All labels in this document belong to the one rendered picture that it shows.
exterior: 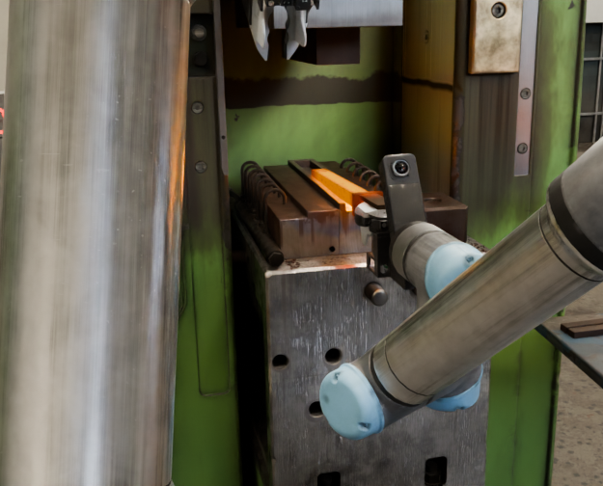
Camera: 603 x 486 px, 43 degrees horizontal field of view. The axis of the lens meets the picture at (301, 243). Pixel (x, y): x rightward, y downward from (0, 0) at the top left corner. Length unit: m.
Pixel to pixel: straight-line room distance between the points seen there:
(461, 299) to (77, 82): 0.42
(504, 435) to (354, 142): 0.70
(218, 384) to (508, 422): 0.61
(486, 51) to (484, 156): 0.19
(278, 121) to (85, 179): 1.35
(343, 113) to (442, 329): 1.07
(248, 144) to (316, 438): 0.68
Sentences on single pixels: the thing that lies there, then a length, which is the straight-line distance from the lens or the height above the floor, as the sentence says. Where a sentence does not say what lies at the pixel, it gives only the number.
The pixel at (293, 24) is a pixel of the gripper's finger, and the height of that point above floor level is 1.28.
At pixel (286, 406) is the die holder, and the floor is 0.69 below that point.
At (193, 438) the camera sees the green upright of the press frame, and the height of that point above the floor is 0.54.
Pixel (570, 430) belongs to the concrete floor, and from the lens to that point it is 2.69.
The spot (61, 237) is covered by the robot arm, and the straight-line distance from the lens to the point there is 0.35.
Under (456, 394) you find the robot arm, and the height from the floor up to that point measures 0.87.
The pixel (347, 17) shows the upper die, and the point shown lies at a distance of 1.21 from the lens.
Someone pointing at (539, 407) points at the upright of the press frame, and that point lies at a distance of 1.71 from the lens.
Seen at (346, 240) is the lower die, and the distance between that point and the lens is 1.25.
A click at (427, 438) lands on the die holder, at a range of 1.37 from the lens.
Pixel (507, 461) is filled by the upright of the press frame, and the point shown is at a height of 0.39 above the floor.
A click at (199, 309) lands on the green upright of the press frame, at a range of 1.40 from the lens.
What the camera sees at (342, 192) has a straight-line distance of 1.26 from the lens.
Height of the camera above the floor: 1.28
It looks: 16 degrees down
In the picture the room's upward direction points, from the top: 1 degrees counter-clockwise
